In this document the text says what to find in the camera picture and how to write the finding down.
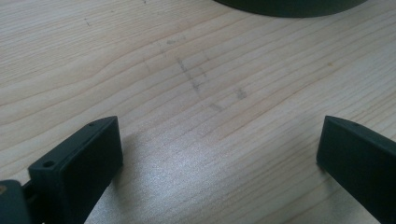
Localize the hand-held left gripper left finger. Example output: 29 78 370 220
21 115 124 224

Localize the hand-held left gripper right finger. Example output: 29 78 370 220
316 115 396 224

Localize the metal mesh trash bin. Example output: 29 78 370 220
213 0 369 19

